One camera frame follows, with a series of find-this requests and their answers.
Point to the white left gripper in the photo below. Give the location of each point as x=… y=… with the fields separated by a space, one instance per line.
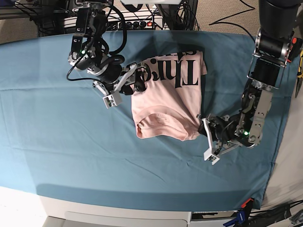
x=216 y=129

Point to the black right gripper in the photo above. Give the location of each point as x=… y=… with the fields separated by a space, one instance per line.
x=131 y=79

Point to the pink T-shirt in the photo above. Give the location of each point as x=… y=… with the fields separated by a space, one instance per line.
x=173 y=97

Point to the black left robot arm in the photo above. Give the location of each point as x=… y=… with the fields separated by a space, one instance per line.
x=275 y=47

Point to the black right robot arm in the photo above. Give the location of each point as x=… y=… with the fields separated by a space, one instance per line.
x=90 y=52

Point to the white power strip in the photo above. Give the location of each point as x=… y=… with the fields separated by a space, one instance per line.
x=134 y=25

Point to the orange blue clamp bottom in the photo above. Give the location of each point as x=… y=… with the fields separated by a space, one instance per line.
x=242 y=215

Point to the teal table cloth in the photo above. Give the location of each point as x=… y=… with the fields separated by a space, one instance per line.
x=58 y=140

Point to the orange black clamp right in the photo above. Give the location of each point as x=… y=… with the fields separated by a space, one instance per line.
x=296 y=48

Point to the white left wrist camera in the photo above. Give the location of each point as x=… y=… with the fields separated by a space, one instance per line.
x=209 y=155

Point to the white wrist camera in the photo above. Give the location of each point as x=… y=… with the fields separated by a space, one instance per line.
x=209 y=155
x=112 y=100

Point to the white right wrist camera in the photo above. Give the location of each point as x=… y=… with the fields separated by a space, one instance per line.
x=112 y=100

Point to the yellow handled pliers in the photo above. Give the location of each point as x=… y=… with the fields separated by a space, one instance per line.
x=299 y=75

